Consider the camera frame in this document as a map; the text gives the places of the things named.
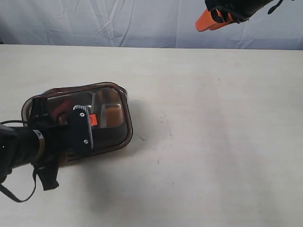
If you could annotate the yellow toy cheese wedge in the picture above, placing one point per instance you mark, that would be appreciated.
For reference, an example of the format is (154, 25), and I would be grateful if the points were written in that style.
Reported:
(114, 115)

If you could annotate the dark transparent box lid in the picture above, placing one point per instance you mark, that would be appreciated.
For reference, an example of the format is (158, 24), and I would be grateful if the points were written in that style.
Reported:
(109, 139)

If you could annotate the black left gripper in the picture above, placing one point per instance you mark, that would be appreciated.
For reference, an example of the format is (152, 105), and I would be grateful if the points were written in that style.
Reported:
(55, 143)

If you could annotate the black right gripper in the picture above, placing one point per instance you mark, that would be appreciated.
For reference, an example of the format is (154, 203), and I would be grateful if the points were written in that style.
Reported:
(221, 13)

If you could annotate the red toy sausage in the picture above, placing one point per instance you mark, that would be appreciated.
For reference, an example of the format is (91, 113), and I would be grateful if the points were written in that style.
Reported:
(63, 107)

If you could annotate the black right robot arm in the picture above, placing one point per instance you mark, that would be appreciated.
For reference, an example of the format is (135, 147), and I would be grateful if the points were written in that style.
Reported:
(252, 18)

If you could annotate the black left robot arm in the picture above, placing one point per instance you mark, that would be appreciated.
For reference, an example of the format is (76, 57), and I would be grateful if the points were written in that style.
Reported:
(18, 146)

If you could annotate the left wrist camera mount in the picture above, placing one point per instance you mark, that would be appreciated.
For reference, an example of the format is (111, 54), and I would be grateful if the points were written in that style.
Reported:
(81, 131)

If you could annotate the blue-grey backdrop cloth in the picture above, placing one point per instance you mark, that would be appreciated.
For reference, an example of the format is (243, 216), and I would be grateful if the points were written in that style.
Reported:
(122, 23)

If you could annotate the stainless steel lunch box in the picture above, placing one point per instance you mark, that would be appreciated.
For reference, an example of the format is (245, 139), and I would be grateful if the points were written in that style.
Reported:
(104, 104)

